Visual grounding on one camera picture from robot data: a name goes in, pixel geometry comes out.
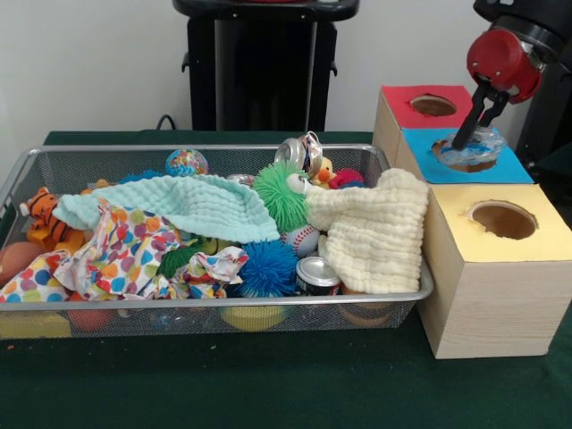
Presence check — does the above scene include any cream knitted cloth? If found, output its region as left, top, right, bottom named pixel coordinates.
left=304, top=167, right=431, bottom=295

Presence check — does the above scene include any black labelled silver can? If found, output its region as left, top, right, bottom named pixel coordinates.
left=295, top=255, right=343, bottom=297

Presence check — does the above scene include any polka dot colourful cloth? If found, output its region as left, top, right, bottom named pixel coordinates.
left=0, top=204, right=249, bottom=303

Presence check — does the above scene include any shallow wire mesh bin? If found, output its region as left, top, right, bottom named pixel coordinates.
left=0, top=143, right=434, bottom=339

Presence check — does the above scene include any green spiky rubber ball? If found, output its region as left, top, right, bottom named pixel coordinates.
left=255, top=161, right=314, bottom=233

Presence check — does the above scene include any blue spiky rubber ball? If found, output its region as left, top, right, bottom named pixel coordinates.
left=237, top=240, right=299, bottom=299

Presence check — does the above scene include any clear plastic bottle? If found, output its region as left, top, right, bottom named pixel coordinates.
left=435, top=125, right=509, bottom=173

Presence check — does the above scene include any crushed silver can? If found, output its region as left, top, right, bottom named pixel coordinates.
left=274, top=132, right=324, bottom=176

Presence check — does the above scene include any wooden box with three holes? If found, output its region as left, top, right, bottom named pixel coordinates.
left=371, top=85, right=572, bottom=360

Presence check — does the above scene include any dark green side table cloth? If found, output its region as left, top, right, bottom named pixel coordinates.
left=534, top=141, right=572, bottom=180

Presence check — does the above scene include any mint green fuzzy cloth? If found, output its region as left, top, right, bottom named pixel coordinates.
left=54, top=174, right=281, bottom=244

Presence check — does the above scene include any brown toy football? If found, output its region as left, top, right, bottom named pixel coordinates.
left=0, top=241, right=42, bottom=287

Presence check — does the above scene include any small globe ball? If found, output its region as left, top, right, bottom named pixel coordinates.
left=165, top=148, right=210, bottom=178

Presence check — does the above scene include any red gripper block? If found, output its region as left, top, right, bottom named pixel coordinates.
left=451, top=29, right=544, bottom=151

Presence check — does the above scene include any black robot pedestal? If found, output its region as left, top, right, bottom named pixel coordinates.
left=172, top=0, right=360, bottom=133

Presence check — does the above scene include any black upright panel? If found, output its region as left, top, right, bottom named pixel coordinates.
left=517, top=54, right=572, bottom=180

